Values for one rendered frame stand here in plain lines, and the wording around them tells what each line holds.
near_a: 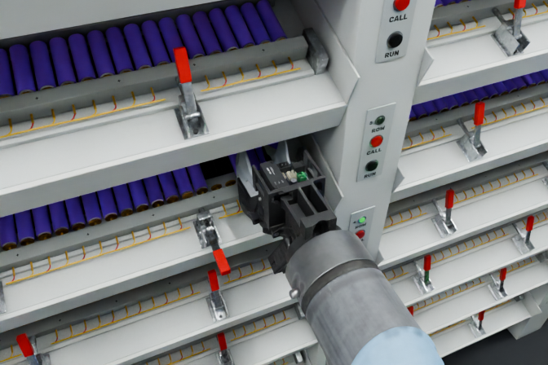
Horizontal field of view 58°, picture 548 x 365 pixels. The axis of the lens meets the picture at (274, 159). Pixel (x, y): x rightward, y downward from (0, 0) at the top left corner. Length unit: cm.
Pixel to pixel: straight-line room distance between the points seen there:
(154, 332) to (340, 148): 41
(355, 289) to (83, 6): 34
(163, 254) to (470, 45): 49
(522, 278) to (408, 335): 100
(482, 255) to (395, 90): 66
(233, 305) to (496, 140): 50
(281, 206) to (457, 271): 66
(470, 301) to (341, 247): 88
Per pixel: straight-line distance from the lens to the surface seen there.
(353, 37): 55
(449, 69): 67
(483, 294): 138
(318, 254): 50
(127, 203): 68
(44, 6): 44
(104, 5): 45
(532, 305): 162
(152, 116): 55
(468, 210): 101
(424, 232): 95
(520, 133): 92
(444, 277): 114
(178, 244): 67
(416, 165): 79
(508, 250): 124
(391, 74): 60
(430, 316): 131
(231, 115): 55
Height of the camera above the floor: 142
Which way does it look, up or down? 42 degrees down
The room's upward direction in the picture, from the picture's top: straight up
